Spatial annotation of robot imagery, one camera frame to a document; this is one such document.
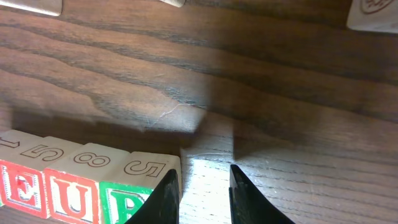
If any red I block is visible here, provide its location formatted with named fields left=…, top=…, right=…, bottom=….
left=160, top=0, right=186, bottom=7

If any green N block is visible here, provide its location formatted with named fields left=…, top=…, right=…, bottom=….
left=1, top=130, right=46, bottom=213

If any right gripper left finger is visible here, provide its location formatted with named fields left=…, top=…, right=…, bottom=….
left=125, top=169, right=180, bottom=224

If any red E block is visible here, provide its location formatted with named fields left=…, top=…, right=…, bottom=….
left=1, top=131, right=81, bottom=219

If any green R block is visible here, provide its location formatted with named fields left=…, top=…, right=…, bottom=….
left=99, top=151, right=182, bottom=224

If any red u block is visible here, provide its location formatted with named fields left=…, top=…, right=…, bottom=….
left=44, top=143, right=129, bottom=224
left=346, top=0, right=397, bottom=34

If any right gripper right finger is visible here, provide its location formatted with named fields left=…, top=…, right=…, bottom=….
left=229, top=164, right=294, bottom=224

